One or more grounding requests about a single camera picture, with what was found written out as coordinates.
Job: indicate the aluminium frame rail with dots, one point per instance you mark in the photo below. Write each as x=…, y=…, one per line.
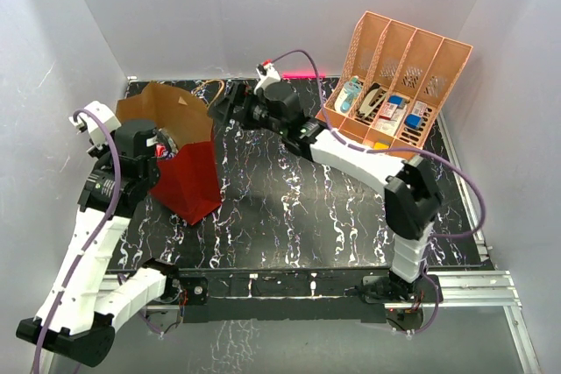
x=469, y=278

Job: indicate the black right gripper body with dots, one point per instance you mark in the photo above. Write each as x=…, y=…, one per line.
x=256, y=112

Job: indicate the blue white stapler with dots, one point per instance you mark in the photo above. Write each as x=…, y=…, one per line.
x=348, y=95

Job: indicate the pink desk organizer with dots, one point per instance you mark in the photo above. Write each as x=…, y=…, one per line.
x=405, y=60

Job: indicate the red brown paper bag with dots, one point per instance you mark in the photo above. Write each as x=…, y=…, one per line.
x=188, y=183

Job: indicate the black white stapler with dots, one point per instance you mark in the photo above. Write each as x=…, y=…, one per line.
x=375, y=96

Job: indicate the blue eraser block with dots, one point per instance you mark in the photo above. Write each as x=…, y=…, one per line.
x=397, y=101

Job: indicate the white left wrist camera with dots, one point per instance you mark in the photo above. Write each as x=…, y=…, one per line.
x=97, y=119

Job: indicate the pink tape strip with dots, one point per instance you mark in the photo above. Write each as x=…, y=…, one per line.
x=301, y=75

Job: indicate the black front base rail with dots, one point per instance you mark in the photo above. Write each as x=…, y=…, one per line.
x=302, y=294

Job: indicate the blue small box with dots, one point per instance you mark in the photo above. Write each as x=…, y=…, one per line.
x=413, y=121

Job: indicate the yellow sponge block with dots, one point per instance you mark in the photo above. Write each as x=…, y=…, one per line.
x=381, y=146

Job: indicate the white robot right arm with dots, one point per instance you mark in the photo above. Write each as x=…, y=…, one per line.
x=411, y=196

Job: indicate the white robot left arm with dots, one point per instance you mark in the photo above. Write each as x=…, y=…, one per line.
x=75, y=321

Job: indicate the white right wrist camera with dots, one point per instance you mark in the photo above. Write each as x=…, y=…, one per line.
x=267, y=75

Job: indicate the red white small box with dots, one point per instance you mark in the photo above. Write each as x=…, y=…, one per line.
x=389, y=108

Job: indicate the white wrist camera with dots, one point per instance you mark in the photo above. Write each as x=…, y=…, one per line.
x=267, y=75
x=97, y=119

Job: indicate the red large candy bag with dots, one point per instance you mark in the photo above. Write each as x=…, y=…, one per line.
x=163, y=152

